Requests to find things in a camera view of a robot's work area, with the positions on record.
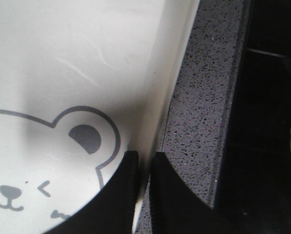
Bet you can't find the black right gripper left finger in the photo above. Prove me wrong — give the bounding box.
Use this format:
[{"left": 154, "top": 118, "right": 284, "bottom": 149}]
[{"left": 48, "top": 151, "right": 139, "bottom": 234}]

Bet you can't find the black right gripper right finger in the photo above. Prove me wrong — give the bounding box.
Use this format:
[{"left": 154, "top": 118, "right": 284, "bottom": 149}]
[{"left": 149, "top": 152, "right": 233, "bottom": 234}]

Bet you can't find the black glass gas stove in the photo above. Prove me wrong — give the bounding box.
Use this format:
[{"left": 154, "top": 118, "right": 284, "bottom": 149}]
[{"left": 215, "top": 0, "right": 291, "bottom": 234}]

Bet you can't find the cream bear serving tray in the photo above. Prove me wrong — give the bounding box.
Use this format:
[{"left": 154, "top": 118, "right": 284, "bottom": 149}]
[{"left": 0, "top": 0, "right": 199, "bottom": 234}]

